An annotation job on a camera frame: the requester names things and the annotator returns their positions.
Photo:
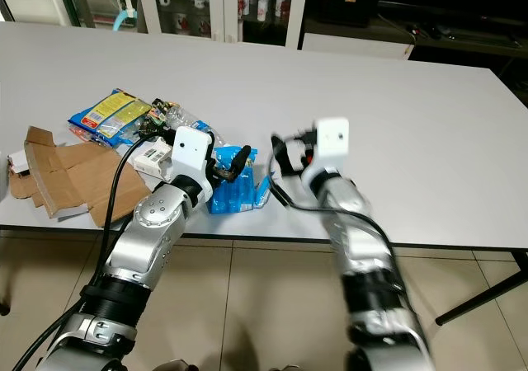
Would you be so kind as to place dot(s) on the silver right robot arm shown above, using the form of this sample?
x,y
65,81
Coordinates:
x,y
365,231

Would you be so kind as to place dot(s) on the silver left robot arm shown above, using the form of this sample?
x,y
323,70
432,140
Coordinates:
x,y
157,223

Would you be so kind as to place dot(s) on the blue plastic packet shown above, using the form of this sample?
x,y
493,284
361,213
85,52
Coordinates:
x,y
243,196

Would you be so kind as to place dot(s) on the small white carton box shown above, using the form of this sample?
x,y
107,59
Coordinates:
x,y
153,155

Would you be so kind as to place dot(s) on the crumpled clear plastic bottle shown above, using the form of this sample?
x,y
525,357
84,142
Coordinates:
x,y
173,117

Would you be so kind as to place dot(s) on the white flat board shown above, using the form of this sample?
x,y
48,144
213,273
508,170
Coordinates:
x,y
355,44

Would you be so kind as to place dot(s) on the blue yellow snack bag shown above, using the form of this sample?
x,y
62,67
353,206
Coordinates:
x,y
109,117

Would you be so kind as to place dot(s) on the flattened brown cardboard box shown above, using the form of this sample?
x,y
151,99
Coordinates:
x,y
78,177

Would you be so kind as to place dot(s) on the white framed glass cabinet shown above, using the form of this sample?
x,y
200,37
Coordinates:
x,y
229,7

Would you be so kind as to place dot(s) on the teal hanging plastic item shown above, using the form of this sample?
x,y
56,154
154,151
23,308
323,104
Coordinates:
x,y
126,12

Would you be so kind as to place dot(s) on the dark shelf unit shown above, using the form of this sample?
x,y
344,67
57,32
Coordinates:
x,y
445,4

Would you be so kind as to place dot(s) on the black metal table leg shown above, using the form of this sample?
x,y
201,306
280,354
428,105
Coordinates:
x,y
483,288

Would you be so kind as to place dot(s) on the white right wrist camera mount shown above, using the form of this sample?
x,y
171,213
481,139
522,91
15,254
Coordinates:
x,y
332,138

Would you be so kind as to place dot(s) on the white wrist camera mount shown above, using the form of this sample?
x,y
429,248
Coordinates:
x,y
332,138
191,150

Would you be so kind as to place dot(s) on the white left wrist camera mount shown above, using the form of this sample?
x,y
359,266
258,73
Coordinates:
x,y
191,150

